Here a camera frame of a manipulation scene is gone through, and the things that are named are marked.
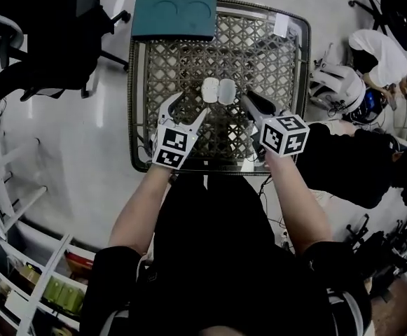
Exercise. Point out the green packets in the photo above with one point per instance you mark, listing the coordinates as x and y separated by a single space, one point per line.
63 294

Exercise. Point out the white paper card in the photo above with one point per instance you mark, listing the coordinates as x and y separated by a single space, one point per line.
281 24

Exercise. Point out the white step stool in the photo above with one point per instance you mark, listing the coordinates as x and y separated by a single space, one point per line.
7 184

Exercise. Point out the person's black clothing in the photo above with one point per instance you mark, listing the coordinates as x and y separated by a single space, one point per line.
217 264

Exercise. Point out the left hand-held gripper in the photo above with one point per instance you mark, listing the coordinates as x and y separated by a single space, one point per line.
171 145

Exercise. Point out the teal flat case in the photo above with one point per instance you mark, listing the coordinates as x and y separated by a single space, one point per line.
175 16

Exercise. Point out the person's left forearm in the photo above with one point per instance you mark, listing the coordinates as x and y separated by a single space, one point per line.
138 208

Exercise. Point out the white plastic box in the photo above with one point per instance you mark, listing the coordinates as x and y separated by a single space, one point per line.
218 90

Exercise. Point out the woven rattan glass table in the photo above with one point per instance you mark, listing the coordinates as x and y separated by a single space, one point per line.
224 54

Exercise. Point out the white rounded machine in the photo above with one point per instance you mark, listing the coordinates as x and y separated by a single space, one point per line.
339 84

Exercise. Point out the person's right forearm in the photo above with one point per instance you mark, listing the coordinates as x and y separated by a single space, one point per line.
296 201

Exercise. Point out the black tripod equipment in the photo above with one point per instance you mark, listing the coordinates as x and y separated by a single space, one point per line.
385 250

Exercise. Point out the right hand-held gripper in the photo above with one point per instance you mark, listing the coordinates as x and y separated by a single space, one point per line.
283 135

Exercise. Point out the black office chair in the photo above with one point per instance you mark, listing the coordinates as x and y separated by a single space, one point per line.
45 33
396 9

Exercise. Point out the white shelf unit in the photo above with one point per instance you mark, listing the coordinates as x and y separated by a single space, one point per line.
31 278

